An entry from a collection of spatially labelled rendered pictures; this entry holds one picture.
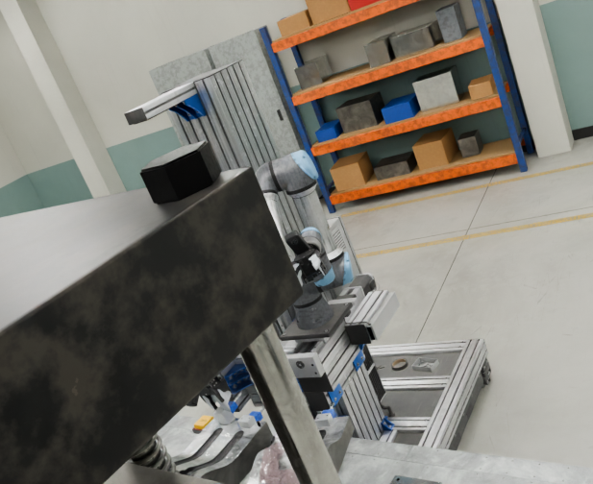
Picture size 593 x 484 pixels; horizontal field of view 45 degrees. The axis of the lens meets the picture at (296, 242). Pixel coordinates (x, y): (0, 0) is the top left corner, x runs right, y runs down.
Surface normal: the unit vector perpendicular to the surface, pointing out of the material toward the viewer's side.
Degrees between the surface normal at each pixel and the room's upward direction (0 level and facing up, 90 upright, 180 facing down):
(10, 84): 90
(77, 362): 90
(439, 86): 90
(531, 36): 90
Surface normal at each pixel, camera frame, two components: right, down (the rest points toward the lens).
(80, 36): -0.40, 0.44
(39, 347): 0.75, -0.07
